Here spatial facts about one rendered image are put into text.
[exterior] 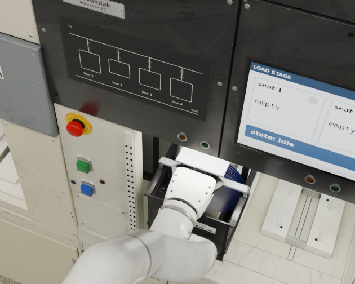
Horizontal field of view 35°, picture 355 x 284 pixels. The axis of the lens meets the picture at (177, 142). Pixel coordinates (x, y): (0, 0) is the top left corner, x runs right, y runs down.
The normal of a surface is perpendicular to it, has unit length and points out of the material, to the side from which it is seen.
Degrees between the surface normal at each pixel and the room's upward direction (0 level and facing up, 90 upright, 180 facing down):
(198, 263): 64
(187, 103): 90
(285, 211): 0
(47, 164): 90
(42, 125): 90
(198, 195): 7
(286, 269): 0
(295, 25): 90
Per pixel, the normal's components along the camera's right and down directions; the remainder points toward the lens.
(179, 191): -0.04, -0.66
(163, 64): -0.38, 0.70
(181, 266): 0.45, 0.18
